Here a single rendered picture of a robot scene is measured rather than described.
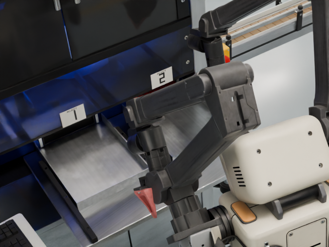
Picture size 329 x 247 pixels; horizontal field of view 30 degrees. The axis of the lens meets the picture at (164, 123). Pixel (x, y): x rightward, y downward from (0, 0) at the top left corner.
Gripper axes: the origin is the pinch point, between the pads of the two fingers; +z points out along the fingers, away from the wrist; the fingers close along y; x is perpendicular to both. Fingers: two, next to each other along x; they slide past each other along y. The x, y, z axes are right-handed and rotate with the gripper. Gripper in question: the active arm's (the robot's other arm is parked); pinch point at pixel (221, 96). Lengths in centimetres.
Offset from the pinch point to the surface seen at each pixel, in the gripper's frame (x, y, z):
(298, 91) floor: -120, 108, 86
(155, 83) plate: 8.9, 26.6, 0.2
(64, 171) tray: 50, 23, 14
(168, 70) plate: 3.6, 25.9, -2.8
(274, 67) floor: -125, 135, 80
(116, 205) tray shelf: 43.3, -0.1, 19.0
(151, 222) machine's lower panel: 18, 41, 65
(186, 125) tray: 5.3, 17.4, 15.0
